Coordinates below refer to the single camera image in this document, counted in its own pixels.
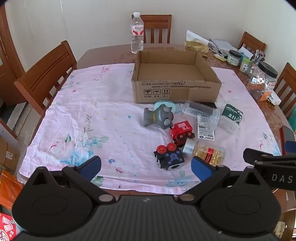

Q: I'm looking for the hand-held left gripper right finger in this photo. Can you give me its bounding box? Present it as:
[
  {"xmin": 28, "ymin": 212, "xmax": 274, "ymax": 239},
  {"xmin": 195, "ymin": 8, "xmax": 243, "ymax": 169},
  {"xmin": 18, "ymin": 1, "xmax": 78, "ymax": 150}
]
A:
[{"xmin": 177, "ymin": 156, "xmax": 266, "ymax": 205}]

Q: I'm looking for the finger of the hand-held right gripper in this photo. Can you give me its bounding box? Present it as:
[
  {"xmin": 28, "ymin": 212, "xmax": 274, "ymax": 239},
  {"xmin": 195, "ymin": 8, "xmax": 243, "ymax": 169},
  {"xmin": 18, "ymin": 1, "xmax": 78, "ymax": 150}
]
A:
[
  {"xmin": 243, "ymin": 148, "xmax": 296, "ymax": 164},
  {"xmin": 284, "ymin": 140, "xmax": 296, "ymax": 154}
]

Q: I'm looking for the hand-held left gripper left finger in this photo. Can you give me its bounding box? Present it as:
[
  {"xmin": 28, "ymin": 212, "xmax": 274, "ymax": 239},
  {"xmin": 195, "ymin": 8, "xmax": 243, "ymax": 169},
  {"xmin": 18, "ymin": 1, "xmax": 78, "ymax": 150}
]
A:
[{"xmin": 31, "ymin": 156, "xmax": 117, "ymax": 205}]

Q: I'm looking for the yellow capsule bottle silver cap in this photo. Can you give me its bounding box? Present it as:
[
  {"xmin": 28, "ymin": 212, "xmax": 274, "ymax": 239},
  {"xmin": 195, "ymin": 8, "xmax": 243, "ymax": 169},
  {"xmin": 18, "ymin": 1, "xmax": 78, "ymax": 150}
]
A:
[{"xmin": 183, "ymin": 138, "xmax": 227, "ymax": 167}]

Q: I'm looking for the black toy train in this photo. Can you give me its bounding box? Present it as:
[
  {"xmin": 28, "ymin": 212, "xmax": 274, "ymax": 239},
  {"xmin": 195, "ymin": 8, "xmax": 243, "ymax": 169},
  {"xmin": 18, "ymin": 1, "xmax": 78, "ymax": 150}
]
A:
[{"xmin": 154, "ymin": 142, "xmax": 185, "ymax": 171}]

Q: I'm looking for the red toy train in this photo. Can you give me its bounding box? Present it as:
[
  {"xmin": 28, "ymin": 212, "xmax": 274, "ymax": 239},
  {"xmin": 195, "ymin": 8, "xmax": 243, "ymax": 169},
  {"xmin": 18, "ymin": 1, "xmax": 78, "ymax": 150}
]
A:
[{"xmin": 169, "ymin": 121, "xmax": 195, "ymax": 146}]

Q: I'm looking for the white plastic box green label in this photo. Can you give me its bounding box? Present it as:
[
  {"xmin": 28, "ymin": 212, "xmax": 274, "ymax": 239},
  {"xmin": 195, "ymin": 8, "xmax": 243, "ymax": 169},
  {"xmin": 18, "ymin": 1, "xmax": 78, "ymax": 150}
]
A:
[{"xmin": 218, "ymin": 103, "xmax": 244, "ymax": 133}]

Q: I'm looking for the clear plastic jar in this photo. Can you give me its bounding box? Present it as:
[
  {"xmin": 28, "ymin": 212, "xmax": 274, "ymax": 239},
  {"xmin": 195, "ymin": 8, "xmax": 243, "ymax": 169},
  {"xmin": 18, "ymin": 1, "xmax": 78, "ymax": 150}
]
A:
[{"xmin": 182, "ymin": 100, "xmax": 221, "ymax": 141}]

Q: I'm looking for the grey toy figure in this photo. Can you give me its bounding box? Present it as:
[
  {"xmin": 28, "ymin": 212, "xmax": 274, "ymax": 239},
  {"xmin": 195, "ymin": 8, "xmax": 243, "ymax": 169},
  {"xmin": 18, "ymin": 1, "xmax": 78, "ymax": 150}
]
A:
[{"xmin": 143, "ymin": 104, "xmax": 174, "ymax": 129}]

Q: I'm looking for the brown cardboard box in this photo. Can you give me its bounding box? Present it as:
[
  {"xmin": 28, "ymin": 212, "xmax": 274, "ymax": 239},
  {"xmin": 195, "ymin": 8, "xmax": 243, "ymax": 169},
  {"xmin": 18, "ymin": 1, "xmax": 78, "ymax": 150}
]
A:
[{"xmin": 131, "ymin": 50, "xmax": 222, "ymax": 104}]

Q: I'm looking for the phone in red case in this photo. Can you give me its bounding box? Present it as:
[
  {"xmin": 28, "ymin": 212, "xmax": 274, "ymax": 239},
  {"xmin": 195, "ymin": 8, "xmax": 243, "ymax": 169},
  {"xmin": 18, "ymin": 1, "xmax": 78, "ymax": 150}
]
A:
[{"xmin": 279, "ymin": 125, "xmax": 296, "ymax": 154}]

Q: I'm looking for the pink floral cloth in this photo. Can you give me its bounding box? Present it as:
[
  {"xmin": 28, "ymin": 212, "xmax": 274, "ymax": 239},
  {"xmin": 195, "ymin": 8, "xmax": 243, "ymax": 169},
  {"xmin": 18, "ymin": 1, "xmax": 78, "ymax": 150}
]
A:
[{"xmin": 19, "ymin": 62, "xmax": 283, "ymax": 195}]

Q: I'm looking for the orange packet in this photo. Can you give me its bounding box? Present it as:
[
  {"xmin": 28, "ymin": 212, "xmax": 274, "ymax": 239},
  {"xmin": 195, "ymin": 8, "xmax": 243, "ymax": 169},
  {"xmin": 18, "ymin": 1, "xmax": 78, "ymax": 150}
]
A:
[{"xmin": 258, "ymin": 90, "xmax": 275, "ymax": 102}]

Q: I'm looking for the brown wooden chair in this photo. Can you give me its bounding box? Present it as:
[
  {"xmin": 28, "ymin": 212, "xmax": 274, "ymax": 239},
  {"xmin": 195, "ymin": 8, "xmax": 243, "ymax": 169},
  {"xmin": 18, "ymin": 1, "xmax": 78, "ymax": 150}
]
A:
[
  {"xmin": 14, "ymin": 40, "xmax": 78, "ymax": 116},
  {"xmin": 273, "ymin": 62, "xmax": 296, "ymax": 119},
  {"xmin": 238, "ymin": 31, "xmax": 266, "ymax": 53},
  {"xmin": 132, "ymin": 14, "xmax": 172, "ymax": 44}
]

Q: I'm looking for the light blue case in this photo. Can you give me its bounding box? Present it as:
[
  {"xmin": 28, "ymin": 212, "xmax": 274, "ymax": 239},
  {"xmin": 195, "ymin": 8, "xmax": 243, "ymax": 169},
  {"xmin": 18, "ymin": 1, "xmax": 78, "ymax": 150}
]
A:
[{"xmin": 154, "ymin": 100, "xmax": 178, "ymax": 114}]

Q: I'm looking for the large clear jar black lid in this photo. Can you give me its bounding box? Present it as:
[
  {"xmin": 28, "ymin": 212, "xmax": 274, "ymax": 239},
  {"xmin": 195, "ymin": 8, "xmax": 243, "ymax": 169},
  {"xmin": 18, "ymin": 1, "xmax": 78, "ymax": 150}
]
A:
[{"xmin": 246, "ymin": 61, "xmax": 278, "ymax": 100}]

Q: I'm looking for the small cardboard box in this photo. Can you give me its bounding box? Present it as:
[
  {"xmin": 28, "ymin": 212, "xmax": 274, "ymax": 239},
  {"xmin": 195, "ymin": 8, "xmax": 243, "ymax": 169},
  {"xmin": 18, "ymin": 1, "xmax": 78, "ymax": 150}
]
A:
[{"xmin": 0, "ymin": 137, "xmax": 20, "ymax": 172}]

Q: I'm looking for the orange bag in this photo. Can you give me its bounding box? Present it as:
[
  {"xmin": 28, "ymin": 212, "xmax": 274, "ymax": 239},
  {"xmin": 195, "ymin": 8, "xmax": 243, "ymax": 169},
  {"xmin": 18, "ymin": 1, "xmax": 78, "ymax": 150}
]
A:
[{"xmin": 0, "ymin": 170, "xmax": 24, "ymax": 209}]

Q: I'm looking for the small green-lid jar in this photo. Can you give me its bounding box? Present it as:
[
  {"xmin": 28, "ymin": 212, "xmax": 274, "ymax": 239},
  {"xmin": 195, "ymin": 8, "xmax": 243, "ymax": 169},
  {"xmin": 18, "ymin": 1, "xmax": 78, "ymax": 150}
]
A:
[{"xmin": 239, "ymin": 57, "xmax": 252, "ymax": 73}]

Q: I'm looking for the holder with pens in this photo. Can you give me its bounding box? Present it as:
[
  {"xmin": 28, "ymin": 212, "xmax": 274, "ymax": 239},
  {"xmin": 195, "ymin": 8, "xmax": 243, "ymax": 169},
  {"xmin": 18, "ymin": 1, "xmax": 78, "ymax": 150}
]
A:
[{"xmin": 251, "ymin": 49, "xmax": 265, "ymax": 70}]

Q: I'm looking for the green-labelled white jar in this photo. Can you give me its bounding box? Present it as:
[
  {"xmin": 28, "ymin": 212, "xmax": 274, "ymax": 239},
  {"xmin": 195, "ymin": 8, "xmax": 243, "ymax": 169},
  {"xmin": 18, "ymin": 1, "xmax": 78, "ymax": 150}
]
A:
[{"xmin": 227, "ymin": 49, "xmax": 242, "ymax": 67}]

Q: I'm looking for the red printed packet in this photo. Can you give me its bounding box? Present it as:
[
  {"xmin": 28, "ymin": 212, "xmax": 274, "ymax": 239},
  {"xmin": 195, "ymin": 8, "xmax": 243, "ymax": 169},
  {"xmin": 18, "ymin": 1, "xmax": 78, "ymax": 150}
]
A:
[{"xmin": 0, "ymin": 212, "xmax": 17, "ymax": 241}]

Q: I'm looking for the stack of white papers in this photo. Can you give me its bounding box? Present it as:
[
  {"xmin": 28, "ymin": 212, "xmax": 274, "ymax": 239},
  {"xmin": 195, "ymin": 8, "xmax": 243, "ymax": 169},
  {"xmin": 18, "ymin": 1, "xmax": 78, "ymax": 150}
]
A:
[{"xmin": 209, "ymin": 38, "xmax": 232, "ymax": 51}]

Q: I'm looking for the yellow packet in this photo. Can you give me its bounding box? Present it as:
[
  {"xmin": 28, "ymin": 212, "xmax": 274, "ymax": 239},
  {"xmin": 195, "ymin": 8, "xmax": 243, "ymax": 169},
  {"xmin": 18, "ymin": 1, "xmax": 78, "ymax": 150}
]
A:
[{"xmin": 184, "ymin": 39, "xmax": 210, "ymax": 56}]

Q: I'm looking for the white crumpled paper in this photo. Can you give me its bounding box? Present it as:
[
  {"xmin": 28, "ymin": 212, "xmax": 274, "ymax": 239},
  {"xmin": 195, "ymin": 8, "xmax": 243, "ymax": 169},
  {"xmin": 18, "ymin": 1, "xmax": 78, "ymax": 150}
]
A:
[{"xmin": 186, "ymin": 30, "xmax": 210, "ymax": 44}]

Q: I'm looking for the clear plastic water bottle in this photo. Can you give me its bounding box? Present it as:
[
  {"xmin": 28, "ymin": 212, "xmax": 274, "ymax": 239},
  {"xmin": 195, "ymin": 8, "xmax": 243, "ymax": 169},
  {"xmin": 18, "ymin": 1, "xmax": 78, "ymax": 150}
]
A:
[{"xmin": 130, "ymin": 12, "xmax": 145, "ymax": 54}]

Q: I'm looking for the brown wooden door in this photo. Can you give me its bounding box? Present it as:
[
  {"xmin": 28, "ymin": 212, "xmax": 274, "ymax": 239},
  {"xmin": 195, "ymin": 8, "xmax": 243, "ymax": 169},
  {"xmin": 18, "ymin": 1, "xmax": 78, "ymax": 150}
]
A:
[{"xmin": 0, "ymin": 5, "xmax": 26, "ymax": 106}]

